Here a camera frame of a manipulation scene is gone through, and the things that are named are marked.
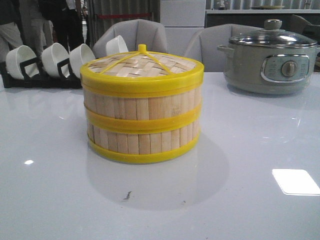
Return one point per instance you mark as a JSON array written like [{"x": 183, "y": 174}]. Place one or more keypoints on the left grey chair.
[{"x": 134, "y": 32}]

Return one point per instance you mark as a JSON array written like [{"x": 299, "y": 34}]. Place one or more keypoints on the right grey chair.
[{"x": 203, "y": 44}]

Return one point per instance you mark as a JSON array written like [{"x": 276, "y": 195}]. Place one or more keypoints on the bamboo steamer basket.
[
  {"x": 143, "y": 148},
  {"x": 143, "y": 115}
]

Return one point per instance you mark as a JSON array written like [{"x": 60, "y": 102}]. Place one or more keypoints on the red barrier belt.
[{"x": 125, "y": 16}]

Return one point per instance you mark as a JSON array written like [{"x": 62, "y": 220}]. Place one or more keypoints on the grey chair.
[
  {"x": 134, "y": 32},
  {"x": 203, "y": 44}
]

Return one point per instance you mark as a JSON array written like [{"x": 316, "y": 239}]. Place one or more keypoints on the white bowl far left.
[{"x": 17, "y": 56}]

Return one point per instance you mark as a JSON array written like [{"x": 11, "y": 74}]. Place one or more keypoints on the glass pot lid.
[{"x": 273, "y": 36}]

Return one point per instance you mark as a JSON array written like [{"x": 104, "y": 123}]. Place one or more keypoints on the black dish rack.
[{"x": 66, "y": 80}]

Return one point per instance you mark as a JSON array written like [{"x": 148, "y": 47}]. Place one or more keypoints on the dark counter cabinet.
[{"x": 256, "y": 17}]

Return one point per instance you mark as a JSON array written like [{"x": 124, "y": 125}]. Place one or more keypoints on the grey electric cooking pot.
[{"x": 268, "y": 70}]

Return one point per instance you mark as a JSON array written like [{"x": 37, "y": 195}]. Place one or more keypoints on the woven bamboo steamer lid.
[{"x": 141, "y": 74}]

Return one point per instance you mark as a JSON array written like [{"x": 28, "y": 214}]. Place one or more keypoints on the white bowl right upright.
[{"x": 115, "y": 46}]

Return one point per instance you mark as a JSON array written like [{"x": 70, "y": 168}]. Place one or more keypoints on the yellow plate on counter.
[{"x": 268, "y": 7}]

